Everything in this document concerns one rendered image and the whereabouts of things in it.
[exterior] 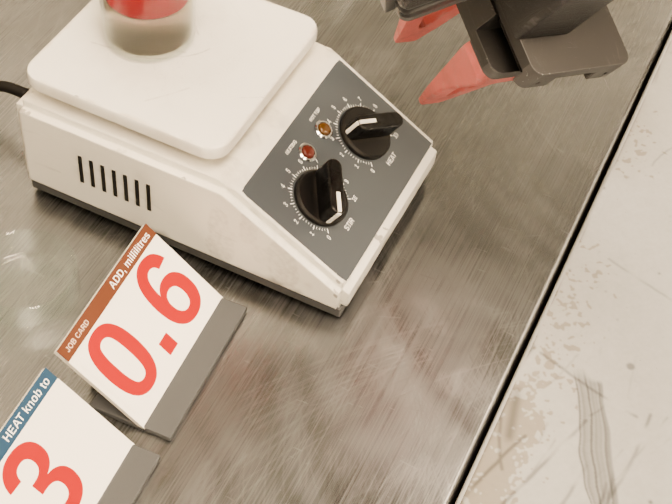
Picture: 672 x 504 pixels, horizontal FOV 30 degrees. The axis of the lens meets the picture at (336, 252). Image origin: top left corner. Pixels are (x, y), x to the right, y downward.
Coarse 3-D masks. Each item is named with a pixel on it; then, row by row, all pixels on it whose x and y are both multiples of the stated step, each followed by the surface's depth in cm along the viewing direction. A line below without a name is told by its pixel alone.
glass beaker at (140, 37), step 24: (120, 0) 63; (144, 0) 63; (168, 0) 63; (192, 0) 65; (120, 24) 64; (144, 24) 64; (168, 24) 64; (192, 24) 66; (120, 48) 66; (144, 48) 65; (168, 48) 66
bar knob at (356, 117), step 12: (360, 108) 70; (348, 120) 69; (360, 120) 67; (372, 120) 68; (384, 120) 68; (396, 120) 69; (348, 132) 68; (360, 132) 68; (372, 132) 68; (384, 132) 69; (348, 144) 69; (360, 144) 69; (372, 144) 69; (384, 144) 70; (360, 156) 69; (372, 156) 69
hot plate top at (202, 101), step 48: (96, 0) 69; (240, 0) 70; (48, 48) 66; (96, 48) 67; (192, 48) 67; (240, 48) 68; (288, 48) 68; (96, 96) 64; (144, 96) 65; (192, 96) 65; (240, 96) 65; (192, 144) 63
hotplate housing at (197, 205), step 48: (48, 96) 67; (288, 96) 68; (48, 144) 67; (96, 144) 65; (144, 144) 65; (240, 144) 65; (432, 144) 73; (48, 192) 71; (96, 192) 68; (144, 192) 66; (192, 192) 65; (240, 192) 64; (192, 240) 67; (240, 240) 66; (288, 240) 65; (384, 240) 69; (288, 288) 67; (336, 288) 65
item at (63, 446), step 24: (48, 408) 58; (72, 408) 59; (24, 432) 57; (48, 432) 58; (72, 432) 59; (96, 432) 60; (24, 456) 57; (48, 456) 58; (72, 456) 59; (96, 456) 59; (0, 480) 56; (24, 480) 57; (48, 480) 57; (72, 480) 58; (96, 480) 59
